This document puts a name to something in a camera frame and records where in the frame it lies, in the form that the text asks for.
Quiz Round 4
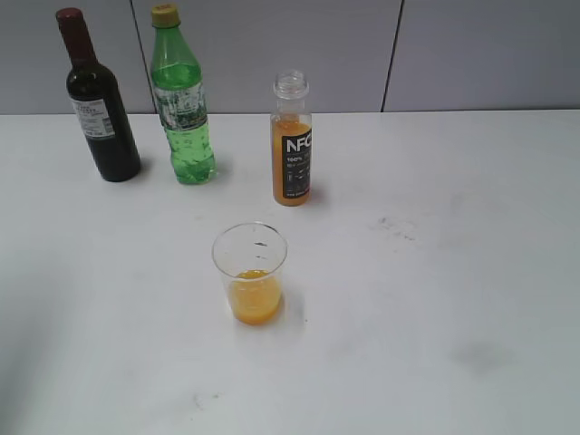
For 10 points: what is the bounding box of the transparent plastic cup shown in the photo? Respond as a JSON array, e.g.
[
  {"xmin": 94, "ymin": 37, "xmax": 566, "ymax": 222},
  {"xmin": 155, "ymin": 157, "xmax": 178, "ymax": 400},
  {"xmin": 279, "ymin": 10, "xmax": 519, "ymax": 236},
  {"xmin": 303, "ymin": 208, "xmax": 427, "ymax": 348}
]
[{"xmin": 211, "ymin": 221, "xmax": 288, "ymax": 325}]

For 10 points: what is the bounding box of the NFC orange juice bottle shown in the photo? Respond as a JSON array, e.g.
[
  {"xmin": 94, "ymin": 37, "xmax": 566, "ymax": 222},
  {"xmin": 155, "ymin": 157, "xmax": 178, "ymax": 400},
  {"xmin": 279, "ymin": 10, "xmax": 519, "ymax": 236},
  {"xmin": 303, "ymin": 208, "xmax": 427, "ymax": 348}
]
[{"xmin": 270, "ymin": 69, "xmax": 312, "ymax": 207}]

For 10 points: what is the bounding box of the green plastic soda bottle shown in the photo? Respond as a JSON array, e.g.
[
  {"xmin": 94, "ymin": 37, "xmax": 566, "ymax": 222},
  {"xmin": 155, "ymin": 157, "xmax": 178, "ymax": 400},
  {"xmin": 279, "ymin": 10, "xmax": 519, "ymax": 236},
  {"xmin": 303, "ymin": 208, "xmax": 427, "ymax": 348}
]
[{"xmin": 150, "ymin": 4, "xmax": 216, "ymax": 185}]

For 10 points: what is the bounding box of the dark red wine bottle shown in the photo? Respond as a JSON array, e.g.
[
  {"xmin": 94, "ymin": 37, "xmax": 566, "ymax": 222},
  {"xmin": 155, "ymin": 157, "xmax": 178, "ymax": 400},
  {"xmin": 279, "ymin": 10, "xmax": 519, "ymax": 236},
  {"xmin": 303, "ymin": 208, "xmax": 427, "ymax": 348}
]
[{"xmin": 55, "ymin": 7, "xmax": 141, "ymax": 182}]

